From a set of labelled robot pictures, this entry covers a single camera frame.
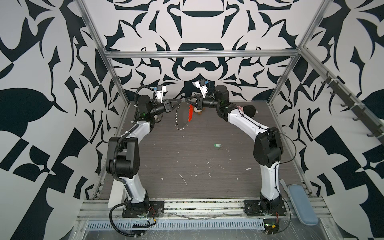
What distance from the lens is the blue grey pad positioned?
70cm

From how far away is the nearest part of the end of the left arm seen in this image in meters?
0.76

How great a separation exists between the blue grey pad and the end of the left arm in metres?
0.75
